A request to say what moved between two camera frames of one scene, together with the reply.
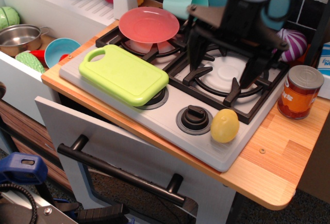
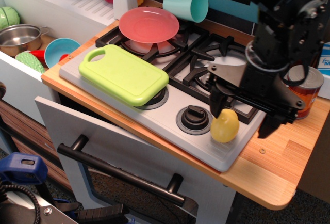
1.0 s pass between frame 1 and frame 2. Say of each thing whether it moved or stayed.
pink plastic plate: stayed
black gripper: moved
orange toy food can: stayed
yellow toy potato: stayed
